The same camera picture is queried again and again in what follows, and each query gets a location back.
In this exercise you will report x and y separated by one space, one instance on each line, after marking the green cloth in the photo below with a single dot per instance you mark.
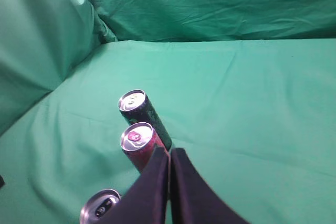
246 87

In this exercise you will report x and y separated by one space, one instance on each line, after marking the red energy drink can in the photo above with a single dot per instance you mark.
138 142

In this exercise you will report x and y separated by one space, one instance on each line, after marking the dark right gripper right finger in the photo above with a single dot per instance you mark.
192 200

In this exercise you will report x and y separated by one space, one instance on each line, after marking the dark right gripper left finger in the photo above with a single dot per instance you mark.
146 200

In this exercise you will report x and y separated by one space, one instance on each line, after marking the black Monster energy can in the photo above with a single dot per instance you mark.
135 106

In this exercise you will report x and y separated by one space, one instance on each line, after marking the green white energy drink can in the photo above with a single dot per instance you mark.
98 205

